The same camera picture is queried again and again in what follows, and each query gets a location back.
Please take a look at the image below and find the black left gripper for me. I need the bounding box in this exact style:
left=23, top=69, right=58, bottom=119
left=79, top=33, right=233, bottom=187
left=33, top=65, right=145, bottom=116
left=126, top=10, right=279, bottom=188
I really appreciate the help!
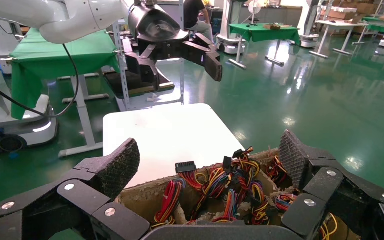
left=123, top=3, right=224, bottom=94

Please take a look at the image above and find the metal slotted shelf rack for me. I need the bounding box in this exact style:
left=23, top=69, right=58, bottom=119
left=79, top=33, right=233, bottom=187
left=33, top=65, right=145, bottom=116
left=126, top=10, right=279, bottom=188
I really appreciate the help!
left=111, top=0, right=186, bottom=113

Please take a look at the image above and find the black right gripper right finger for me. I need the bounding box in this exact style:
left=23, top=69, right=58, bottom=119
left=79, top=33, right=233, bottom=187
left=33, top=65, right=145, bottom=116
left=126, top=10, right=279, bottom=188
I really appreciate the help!
left=278, top=129, right=384, bottom=240

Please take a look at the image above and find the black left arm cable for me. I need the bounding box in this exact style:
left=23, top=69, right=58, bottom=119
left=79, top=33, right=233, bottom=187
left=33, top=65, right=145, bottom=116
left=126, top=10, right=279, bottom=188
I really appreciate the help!
left=0, top=43, right=80, bottom=119

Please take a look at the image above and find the white standing fan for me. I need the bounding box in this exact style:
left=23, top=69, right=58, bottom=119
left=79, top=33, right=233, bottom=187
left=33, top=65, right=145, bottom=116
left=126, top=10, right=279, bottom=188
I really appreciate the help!
left=247, top=0, right=262, bottom=25

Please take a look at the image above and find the white bare table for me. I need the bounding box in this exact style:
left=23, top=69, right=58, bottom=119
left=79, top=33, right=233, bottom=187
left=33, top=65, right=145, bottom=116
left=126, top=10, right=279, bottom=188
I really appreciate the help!
left=309, top=19, right=369, bottom=60

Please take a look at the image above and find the seated person black shirt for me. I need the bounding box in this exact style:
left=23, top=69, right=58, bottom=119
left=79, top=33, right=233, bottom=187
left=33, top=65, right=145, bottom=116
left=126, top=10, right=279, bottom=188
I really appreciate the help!
left=182, top=0, right=215, bottom=43

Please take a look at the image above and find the brown cardboard carton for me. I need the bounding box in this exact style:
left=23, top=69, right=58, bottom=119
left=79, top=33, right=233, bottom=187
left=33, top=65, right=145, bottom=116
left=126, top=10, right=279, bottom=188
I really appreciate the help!
left=327, top=6, right=359, bottom=21

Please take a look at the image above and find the large green tablecloth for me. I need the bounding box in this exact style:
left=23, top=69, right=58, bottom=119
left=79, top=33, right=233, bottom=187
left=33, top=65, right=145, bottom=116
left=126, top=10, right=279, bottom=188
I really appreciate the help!
left=9, top=28, right=121, bottom=121

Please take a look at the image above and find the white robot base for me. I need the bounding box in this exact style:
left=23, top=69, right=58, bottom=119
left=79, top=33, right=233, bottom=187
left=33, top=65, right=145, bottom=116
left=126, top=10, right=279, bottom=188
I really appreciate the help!
left=0, top=18, right=59, bottom=157
left=216, top=0, right=248, bottom=56
left=298, top=0, right=323, bottom=50

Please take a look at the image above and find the brown cardboard divider box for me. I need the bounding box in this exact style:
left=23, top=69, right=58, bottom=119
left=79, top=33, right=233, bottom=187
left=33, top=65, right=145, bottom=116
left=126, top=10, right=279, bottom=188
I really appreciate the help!
left=116, top=147, right=362, bottom=240

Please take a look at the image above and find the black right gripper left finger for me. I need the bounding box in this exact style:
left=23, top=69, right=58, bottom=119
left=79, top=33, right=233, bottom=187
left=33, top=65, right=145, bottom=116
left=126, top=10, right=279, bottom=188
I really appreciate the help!
left=0, top=137, right=151, bottom=240

